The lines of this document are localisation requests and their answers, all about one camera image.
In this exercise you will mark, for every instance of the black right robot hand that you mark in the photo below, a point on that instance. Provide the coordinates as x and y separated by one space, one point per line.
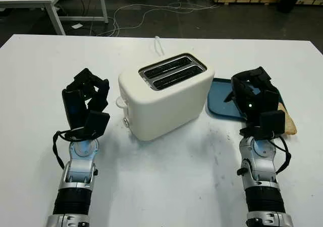
248 103

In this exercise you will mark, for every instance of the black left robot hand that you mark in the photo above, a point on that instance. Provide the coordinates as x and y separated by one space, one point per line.
74 106

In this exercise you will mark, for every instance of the slice of brown bread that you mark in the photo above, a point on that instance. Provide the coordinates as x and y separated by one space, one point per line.
290 126

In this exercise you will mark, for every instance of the cream two-slot toaster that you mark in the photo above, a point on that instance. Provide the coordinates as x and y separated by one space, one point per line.
164 106

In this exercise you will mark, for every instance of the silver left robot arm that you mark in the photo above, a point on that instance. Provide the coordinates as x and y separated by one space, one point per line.
73 166

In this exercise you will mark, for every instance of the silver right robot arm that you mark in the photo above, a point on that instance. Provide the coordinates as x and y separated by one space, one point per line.
262 166

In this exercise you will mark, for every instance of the blue plastic tray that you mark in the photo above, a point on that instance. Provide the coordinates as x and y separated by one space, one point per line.
219 106

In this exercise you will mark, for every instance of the white paper scrap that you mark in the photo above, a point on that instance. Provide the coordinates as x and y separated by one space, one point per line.
77 26

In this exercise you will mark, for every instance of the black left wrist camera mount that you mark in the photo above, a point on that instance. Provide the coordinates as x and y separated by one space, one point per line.
97 123

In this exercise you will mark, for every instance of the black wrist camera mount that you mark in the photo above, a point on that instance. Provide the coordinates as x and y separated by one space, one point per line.
97 123
272 122

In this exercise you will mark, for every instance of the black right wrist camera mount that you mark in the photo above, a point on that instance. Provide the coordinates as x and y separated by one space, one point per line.
272 122

